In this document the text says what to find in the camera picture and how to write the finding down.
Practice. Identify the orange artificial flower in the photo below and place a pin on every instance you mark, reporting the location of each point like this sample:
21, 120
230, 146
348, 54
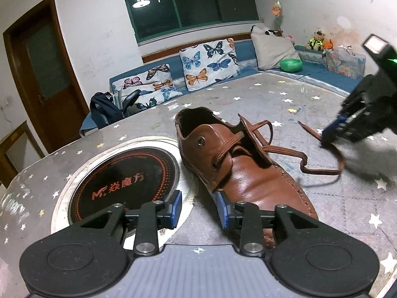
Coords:
277, 11

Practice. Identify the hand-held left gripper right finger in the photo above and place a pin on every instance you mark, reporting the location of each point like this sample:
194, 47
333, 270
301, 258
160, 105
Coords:
224, 211

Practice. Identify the clear printed storage bag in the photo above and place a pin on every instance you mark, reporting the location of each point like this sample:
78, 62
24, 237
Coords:
344, 63

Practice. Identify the flat butterfly-print cushion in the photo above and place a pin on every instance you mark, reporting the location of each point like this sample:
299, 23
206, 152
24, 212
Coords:
149, 83

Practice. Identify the square butterfly-print cushion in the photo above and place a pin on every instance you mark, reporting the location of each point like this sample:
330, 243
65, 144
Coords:
207, 62

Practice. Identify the brown shoelace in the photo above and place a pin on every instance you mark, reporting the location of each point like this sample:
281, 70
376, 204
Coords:
288, 153

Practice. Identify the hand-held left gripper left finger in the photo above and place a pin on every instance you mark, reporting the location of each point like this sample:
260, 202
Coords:
176, 208

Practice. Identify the black seat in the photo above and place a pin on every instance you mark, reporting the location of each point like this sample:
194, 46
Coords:
130, 99

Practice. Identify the black backpack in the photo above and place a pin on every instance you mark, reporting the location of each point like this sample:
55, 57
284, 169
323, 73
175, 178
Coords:
104, 111

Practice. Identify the panda plush toy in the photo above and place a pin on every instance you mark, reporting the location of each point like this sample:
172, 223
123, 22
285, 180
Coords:
266, 31

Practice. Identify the round black induction cooker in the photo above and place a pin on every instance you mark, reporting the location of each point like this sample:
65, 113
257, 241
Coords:
124, 173

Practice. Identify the wooden console table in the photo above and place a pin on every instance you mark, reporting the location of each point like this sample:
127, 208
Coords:
15, 149

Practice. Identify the green-framed window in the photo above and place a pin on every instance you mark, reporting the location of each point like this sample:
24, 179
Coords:
192, 3

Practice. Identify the teddy bear toy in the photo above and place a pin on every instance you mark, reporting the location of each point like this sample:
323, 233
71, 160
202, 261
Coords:
316, 40

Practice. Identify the orange plush toy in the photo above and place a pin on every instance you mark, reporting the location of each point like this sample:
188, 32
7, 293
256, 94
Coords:
328, 45

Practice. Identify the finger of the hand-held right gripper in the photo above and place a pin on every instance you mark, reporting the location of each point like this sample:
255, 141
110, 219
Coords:
333, 132

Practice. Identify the beige pillow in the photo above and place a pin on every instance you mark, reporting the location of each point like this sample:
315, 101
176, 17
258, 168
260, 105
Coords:
273, 51

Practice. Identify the blue sofa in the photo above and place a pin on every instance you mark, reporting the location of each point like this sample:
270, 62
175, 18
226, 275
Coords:
319, 74

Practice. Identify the brown leather shoe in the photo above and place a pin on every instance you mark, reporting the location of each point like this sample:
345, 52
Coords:
248, 180

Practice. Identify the brown wooden door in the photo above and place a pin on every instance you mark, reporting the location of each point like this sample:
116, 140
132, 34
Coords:
46, 68

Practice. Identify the white wall socket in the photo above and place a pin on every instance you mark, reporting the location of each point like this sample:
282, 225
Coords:
4, 104

